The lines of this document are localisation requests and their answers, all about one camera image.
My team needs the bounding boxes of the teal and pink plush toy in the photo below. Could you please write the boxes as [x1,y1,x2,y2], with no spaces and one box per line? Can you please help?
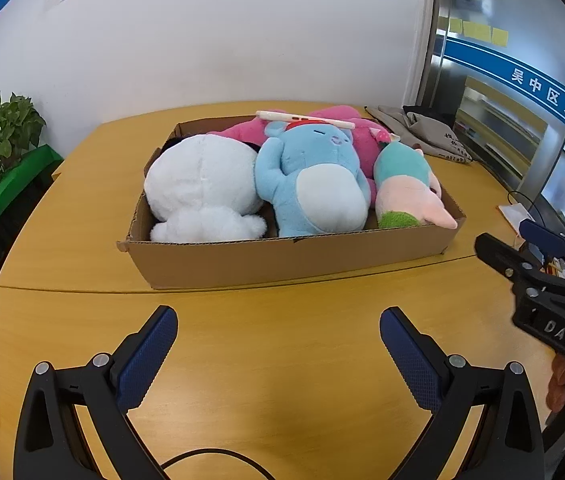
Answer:
[373,141,459,231]

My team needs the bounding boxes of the person's right hand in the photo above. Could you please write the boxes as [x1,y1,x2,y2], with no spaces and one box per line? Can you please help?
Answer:
[546,355,565,411]

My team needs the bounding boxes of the metal door frame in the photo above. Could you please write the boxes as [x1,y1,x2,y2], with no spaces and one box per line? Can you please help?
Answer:
[415,0,463,111]

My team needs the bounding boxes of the blue banner strip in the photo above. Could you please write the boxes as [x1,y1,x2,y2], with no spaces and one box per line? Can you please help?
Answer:
[442,35,565,148]

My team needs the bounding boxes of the large green potted plant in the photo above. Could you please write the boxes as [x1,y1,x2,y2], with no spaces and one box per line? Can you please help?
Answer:
[0,91,47,193]

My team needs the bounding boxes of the white stick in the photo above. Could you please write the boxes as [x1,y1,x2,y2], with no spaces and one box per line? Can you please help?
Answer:
[256,110,358,128]

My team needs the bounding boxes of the grey cloth bag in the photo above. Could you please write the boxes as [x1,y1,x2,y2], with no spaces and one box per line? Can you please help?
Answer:
[365,104,474,163]

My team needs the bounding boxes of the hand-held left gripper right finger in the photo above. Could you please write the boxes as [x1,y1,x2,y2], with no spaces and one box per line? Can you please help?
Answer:
[379,306,545,480]

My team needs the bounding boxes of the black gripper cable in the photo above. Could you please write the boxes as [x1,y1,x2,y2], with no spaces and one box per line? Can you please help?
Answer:
[162,449,274,480]

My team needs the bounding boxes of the white panda plush toy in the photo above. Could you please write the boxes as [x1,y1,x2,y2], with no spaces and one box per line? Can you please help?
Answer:
[143,132,269,242]

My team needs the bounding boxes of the pink bear plush toy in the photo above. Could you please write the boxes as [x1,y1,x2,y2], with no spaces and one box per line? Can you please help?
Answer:
[207,105,443,201]

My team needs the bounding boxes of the brown cardboard box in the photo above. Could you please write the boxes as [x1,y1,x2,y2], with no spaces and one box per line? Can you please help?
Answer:
[116,112,467,291]

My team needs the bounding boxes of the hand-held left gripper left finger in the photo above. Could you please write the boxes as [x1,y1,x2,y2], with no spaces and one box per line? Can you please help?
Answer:
[14,305,179,480]

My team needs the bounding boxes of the white pad orange edge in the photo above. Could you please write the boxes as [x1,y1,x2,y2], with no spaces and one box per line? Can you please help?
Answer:
[498,202,535,233]

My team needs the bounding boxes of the light blue plush toy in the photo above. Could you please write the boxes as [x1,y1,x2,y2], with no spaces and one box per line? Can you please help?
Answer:
[255,121,370,237]

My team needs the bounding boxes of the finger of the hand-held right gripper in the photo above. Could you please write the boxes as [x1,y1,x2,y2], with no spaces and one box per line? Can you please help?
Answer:
[519,219,565,291]
[474,232,545,286]

